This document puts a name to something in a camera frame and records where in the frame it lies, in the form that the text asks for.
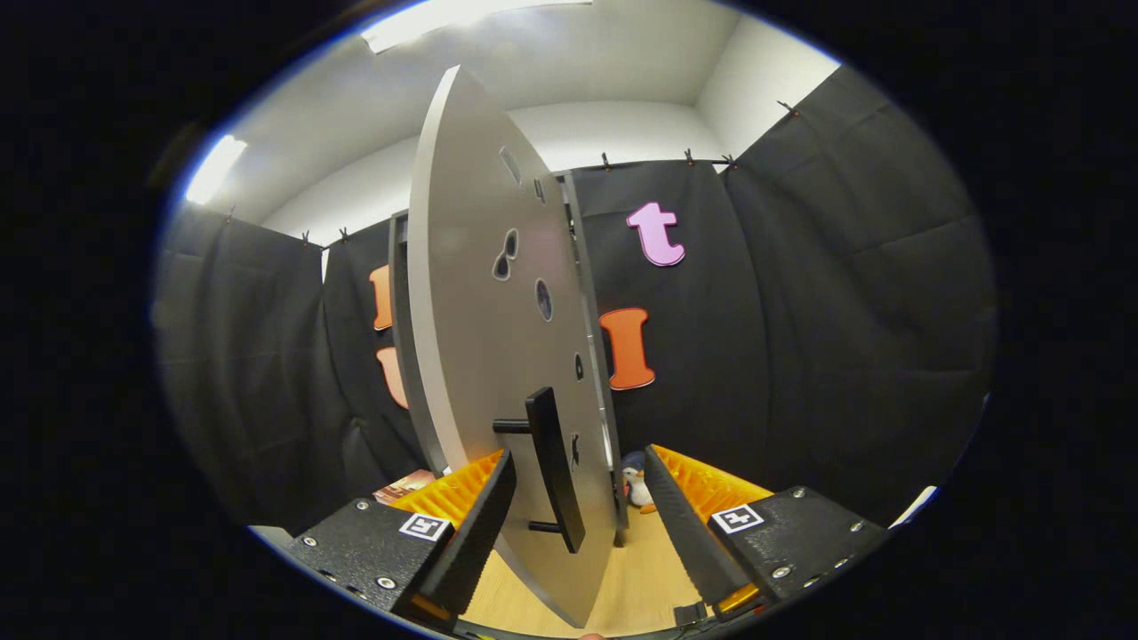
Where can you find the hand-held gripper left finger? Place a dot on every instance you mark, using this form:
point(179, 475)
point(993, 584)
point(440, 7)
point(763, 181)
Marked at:
point(480, 533)

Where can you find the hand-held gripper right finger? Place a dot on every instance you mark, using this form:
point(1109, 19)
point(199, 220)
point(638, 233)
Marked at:
point(680, 533)

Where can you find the dark grey shoe cabinet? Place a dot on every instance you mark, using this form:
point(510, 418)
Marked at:
point(400, 302)

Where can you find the penguin plush toy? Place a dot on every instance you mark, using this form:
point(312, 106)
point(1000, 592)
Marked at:
point(636, 487)

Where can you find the brown cover book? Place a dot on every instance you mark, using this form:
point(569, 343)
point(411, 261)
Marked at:
point(404, 487)

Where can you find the black backdrop cloth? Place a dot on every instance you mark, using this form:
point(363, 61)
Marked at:
point(845, 311)

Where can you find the row of black backdrop clips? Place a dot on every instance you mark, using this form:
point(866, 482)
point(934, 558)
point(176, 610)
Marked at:
point(605, 161)

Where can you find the narrow ceiling light strip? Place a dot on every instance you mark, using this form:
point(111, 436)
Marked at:
point(213, 169)

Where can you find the wide ceiling light panel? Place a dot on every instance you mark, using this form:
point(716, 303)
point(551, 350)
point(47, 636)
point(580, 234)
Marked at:
point(444, 18)

